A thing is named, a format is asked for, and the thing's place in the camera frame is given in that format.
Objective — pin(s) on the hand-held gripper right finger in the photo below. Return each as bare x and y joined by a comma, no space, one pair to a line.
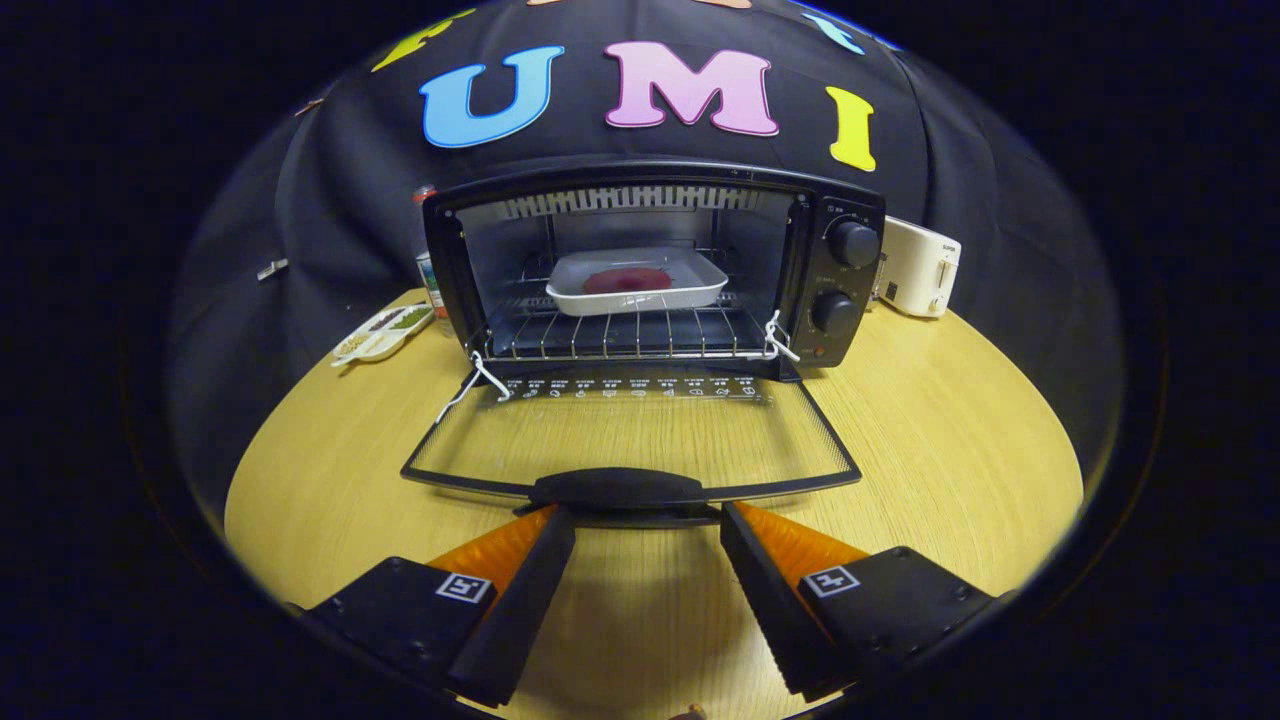
770,610

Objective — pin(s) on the cream bread toaster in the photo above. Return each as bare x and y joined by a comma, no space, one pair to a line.
920,265

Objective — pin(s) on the clear plastic bottle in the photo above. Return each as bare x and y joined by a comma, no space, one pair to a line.
432,280

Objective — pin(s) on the silver cloth clip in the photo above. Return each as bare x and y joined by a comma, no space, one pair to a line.
272,268

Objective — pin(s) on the pink round food slice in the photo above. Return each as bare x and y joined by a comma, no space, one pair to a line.
628,280

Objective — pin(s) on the black toaster oven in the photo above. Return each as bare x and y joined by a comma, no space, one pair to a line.
845,280

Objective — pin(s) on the red cloth clip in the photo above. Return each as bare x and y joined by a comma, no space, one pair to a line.
308,106

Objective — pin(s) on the white divided snack dish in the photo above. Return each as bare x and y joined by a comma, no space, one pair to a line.
375,346

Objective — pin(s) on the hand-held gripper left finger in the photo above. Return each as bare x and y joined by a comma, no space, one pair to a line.
520,620

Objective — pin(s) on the white square plate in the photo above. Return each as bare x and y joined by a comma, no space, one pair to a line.
640,300

